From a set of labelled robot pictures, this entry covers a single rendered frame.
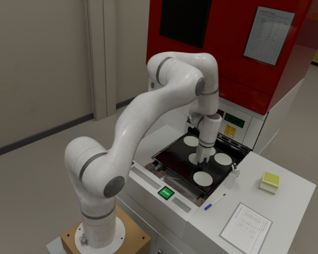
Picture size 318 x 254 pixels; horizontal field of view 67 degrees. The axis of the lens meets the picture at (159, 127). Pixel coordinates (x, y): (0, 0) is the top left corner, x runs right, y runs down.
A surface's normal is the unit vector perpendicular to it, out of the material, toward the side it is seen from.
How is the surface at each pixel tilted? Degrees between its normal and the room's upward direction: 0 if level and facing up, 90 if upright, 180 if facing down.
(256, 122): 90
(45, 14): 90
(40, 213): 0
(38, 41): 90
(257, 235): 0
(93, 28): 90
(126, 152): 61
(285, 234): 0
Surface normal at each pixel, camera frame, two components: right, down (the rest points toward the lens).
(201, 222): 0.10, -0.81
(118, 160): 0.68, -0.18
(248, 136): -0.66, 0.39
